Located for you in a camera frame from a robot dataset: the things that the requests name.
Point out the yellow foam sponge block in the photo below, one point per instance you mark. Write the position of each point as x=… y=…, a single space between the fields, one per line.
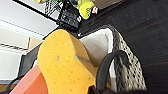
x=63 y=61

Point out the orange foam block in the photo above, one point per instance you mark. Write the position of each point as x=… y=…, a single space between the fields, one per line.
x=31 y=83

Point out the yellow plush toy red tag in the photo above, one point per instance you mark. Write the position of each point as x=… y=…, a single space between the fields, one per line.
x=85 y=8

